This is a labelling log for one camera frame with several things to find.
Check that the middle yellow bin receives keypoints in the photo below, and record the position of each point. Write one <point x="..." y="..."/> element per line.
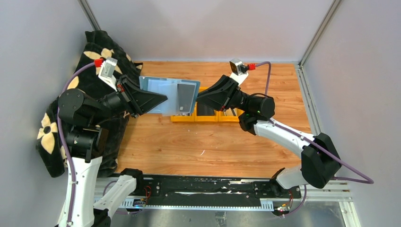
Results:
<point x="203" y="113"/>

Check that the blue leather card holder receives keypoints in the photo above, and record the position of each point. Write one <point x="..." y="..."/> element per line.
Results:
<point x="168" y="87"/>

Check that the aluminium frame post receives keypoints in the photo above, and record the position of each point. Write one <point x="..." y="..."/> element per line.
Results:
<point x="319" y="32"/>
<point x="89" y="14"/>

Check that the left yellow bin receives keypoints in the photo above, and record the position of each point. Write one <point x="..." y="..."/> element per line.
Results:
<point x="186" y="117"/>

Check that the grey credit card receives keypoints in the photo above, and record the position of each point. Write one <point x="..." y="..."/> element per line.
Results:
<point x="185" y="97"/>

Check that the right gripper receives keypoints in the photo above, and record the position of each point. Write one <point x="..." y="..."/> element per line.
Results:
<point x="222" y="94"/>

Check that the right aluminium frame post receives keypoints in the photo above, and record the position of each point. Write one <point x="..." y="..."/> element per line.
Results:
<point x="319" y="32"/>

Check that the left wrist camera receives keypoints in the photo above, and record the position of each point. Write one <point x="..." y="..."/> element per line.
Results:
<point x="106" y="70"/>

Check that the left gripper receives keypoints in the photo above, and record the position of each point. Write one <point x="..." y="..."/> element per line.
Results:
<point x="136" y="100"/>

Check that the left aluminium frame post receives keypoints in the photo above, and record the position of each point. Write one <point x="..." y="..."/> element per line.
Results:
<point x="89" y="14"/>

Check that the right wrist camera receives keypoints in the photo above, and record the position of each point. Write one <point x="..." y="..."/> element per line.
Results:
<point x="240" y="70"/>

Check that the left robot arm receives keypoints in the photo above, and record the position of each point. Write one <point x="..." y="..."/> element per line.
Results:
<point x="79" y="118"/>

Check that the yellow bin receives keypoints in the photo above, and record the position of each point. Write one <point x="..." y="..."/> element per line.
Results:
<point x="203" y="113"/>
<point x="186" y="117"/>
<point x="230" y="115"/>

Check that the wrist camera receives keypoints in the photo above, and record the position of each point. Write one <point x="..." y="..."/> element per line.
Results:
<point x="106" y="70"/>
<point x="240" y="70"/>

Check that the right yellow bin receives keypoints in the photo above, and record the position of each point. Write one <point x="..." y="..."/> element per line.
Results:
<point x="230" y="115"/>

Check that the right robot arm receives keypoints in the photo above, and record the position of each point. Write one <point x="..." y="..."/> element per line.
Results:
<point x="319" y="158"/>

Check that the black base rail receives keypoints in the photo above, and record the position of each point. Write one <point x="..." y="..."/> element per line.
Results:
<point x="174" y="192"/>

